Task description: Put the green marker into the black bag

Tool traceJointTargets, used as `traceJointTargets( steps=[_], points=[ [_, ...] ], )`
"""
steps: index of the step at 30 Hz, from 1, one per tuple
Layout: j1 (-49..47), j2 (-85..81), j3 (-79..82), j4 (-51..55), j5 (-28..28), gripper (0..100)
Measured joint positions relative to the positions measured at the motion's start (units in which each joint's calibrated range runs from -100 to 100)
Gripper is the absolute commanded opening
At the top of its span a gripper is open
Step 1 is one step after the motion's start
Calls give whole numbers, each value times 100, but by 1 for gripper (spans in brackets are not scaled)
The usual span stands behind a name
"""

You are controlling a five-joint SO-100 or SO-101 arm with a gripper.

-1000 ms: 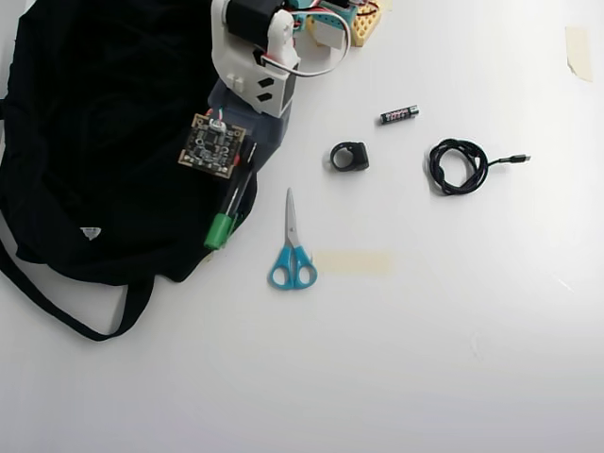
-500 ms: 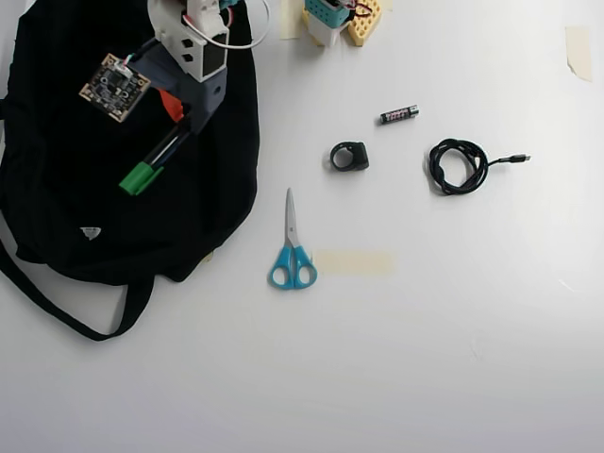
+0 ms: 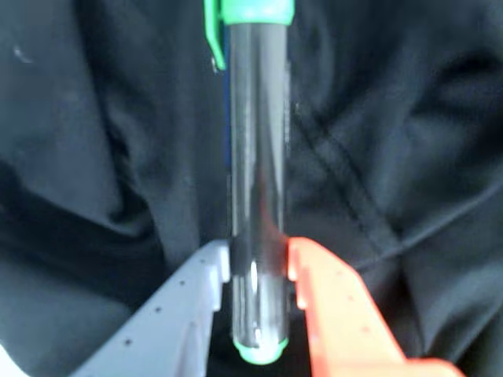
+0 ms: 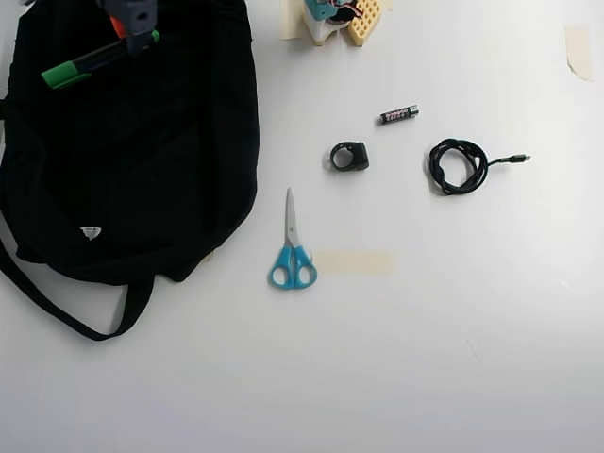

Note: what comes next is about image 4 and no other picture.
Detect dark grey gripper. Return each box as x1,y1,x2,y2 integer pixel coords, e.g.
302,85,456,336
93,0,159,59

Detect green black marker pen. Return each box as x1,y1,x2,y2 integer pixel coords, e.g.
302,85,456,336
40,28,162,91

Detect black fabric bag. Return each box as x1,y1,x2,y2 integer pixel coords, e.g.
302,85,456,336
0,0,261,343

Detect yellow perforated base block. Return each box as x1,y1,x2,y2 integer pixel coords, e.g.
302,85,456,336
345,0,384,49

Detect black AAA battery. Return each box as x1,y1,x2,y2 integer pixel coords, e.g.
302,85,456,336
377,105,420,126

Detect wide beige masking tape strip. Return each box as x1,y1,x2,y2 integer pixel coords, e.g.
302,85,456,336
313,249,394,277

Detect torn beige masking tape strip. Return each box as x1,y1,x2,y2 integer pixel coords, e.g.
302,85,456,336
564,25,594,84

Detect black plastic ring clamp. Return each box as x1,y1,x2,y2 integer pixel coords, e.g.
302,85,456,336
328,141,370,174

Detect blue handled scissors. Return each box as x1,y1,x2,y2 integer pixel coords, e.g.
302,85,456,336
268,187,318,291

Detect black coiled USB cable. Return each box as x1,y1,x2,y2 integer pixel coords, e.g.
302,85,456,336
427,137,531,197

